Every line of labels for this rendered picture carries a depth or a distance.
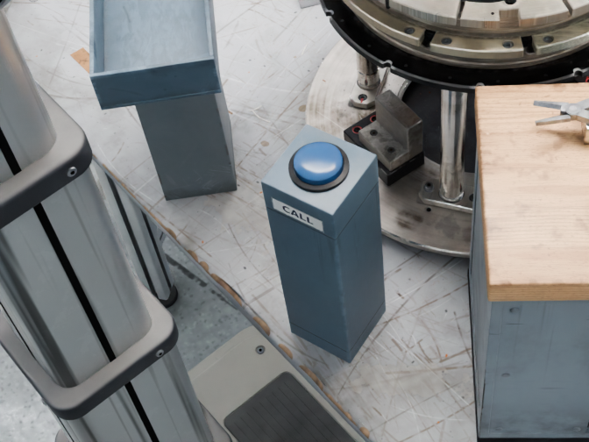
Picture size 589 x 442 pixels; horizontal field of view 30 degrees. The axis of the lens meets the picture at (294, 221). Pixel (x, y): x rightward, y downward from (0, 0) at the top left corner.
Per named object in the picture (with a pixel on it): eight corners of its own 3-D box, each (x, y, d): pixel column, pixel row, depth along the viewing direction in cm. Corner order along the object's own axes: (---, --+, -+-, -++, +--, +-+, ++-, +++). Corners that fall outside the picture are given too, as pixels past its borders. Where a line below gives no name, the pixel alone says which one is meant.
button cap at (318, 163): (311, 140, 91) (310, 132, 91) (352, 158, 90) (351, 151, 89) (285, 174, 90) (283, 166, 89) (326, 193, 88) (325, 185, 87)
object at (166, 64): (148, 87, 132) (89, -108, 108) (237, 74, 131) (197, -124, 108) (155, 258, 117) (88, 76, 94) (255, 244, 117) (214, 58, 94)
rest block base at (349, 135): (379, 119, 122) (379, 108, 121) (424, 163, 118) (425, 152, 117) (343, 142, 121) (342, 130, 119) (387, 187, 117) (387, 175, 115)
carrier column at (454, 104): (464, 188, 116) (471, 51, 99) (461, 208, 114) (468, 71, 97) (440, 187, 116) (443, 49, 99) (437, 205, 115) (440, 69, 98)
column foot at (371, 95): (389, 68, 127) (389, 62, 126) (373, 110, 123) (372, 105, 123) (365, 63, 127) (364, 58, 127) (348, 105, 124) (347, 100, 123)
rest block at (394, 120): (390, 120, 120) (389, 88, 115) (422, 151, 117) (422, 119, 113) (358, 139, 118) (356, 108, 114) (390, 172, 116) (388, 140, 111)
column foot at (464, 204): (424, 180, 117) (424, 175, 116) (485, 193, 115) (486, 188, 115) (416, 202, 115) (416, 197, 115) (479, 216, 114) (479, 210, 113)
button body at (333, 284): (327, 281, 113) (306, 123, 93) (386, 310, 111) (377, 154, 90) (290, 332, 110) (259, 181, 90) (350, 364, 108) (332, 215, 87)
